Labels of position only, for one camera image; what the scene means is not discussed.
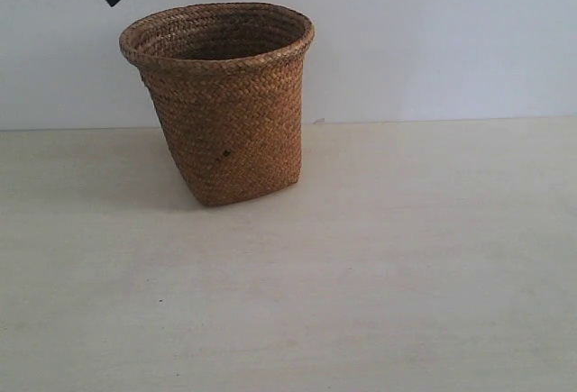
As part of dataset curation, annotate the brown woven wicker basket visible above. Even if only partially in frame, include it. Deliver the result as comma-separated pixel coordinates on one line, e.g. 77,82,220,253
119,2,315,206

